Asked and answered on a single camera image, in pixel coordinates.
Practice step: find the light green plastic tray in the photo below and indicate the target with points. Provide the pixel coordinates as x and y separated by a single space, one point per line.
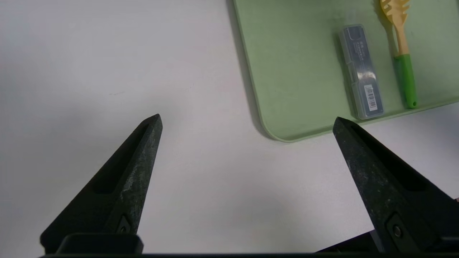
294 71

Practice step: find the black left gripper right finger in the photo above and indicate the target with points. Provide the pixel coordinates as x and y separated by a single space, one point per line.
387 193

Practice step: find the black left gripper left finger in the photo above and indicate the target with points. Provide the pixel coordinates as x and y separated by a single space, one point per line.
118 193

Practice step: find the grey transparent pencil lead case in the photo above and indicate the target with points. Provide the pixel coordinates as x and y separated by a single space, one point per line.
362 71

